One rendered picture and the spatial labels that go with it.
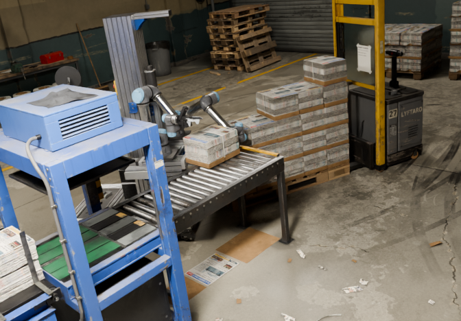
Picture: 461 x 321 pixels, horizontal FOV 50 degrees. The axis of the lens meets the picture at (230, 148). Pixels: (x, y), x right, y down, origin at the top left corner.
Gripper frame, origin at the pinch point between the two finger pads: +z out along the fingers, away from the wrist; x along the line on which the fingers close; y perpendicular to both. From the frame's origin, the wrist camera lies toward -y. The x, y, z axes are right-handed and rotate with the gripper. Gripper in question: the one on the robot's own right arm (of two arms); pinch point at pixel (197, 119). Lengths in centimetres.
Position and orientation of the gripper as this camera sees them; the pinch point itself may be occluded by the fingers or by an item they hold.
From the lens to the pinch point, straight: 388.6
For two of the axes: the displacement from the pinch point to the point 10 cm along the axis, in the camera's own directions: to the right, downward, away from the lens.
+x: -5.7, 2.3, -7.9
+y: 0.3, 9.7, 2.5
